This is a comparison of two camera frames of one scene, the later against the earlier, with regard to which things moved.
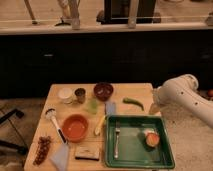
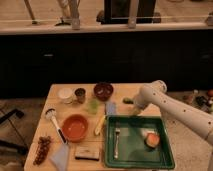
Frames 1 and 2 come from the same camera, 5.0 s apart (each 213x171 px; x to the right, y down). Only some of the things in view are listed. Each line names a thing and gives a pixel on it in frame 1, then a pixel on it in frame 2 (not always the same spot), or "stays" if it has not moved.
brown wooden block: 87,152 stays
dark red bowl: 103,90 stays
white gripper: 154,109 to 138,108
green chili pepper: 131,101 stays
